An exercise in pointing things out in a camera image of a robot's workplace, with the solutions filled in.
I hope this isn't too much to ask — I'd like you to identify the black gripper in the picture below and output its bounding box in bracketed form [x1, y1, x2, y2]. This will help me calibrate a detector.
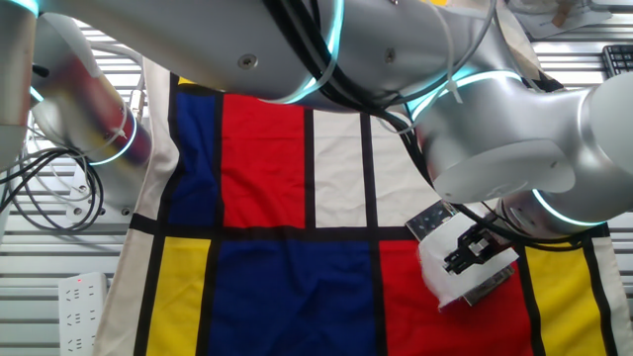
[442, 215, 513, 276]

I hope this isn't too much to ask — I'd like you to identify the white power strip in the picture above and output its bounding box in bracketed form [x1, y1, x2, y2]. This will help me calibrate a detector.
[57, 271, 110, 356]

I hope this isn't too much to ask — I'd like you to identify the long black cable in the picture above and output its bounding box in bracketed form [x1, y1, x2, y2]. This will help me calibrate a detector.
[261, 0, 421, 113]

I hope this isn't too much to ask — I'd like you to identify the chrome toilet paper holder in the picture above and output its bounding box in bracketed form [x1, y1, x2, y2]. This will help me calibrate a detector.
[405, 199, 516, 308]

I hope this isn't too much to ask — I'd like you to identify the black base cable bundle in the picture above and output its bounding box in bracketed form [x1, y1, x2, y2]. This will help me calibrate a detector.
[0, 145, 106, 233]

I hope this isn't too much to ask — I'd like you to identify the colour block patterned cloth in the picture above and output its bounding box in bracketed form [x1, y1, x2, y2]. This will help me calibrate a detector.
[92, 0, 633, 356]

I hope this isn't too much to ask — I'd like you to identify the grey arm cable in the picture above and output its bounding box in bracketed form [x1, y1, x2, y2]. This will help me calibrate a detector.
[375, 0, 500, 137]

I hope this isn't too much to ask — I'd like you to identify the grey conduit hose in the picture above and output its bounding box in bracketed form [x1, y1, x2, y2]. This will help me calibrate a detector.
[81, 39, 148, 125]

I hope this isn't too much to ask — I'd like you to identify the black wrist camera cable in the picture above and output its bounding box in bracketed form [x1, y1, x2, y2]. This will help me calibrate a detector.
[385, 111, 609, 252]

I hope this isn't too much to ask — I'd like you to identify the white toilet paper roll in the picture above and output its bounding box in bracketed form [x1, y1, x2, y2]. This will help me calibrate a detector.
[417, 211, 520, 311]

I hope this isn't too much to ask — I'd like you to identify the black keyboard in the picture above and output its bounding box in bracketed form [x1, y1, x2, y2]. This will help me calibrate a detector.
[601, 44, 633, 79]

